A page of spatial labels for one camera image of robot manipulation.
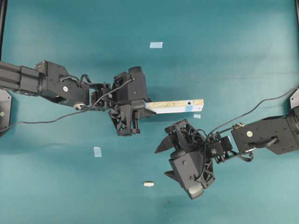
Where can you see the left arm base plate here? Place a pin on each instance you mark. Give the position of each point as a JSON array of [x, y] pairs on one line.
[[5, 111]]

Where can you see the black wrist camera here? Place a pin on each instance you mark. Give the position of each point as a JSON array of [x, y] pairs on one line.
[[137, 89], [189, 166]]

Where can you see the blue tape marker left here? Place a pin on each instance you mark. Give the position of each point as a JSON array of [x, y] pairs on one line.
[[97, 152]]

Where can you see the blue tape marker near board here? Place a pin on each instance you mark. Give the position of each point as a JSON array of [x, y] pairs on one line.
[[198, 116]]

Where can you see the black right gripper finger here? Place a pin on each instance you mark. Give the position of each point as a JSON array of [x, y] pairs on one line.
[[167, 143], [175, 176]]

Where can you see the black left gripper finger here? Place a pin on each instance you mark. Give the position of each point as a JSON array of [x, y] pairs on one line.
[[146, 101], [143, 112]]

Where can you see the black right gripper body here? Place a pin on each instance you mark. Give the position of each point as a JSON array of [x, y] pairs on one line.
[[212, 148]]

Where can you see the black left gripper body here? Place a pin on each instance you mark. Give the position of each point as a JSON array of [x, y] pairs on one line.
[[123, 112]]

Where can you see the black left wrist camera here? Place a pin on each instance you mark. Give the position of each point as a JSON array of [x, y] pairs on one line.
[[137, 89]]

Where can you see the small wooden dowel rod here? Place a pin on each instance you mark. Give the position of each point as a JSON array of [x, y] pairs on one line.
[[148, 183]]

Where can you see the black frame post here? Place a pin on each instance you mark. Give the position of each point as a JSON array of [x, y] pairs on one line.
[[3, 11]]

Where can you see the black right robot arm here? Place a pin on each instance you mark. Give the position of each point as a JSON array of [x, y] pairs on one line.
[[278, 134]]

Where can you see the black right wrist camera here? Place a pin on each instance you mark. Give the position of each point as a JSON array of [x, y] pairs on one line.
[[189, 166]]

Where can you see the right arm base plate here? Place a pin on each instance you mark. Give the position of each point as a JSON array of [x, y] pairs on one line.
[[294, 99]]

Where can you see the blue tape marker top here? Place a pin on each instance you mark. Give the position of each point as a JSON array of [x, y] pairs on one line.
[[156, 45]]

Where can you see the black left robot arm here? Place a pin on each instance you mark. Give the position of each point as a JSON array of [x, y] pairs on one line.
[[53, 83]]

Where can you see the white particle board strip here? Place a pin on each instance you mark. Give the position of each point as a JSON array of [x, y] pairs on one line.
[[178, 106]]

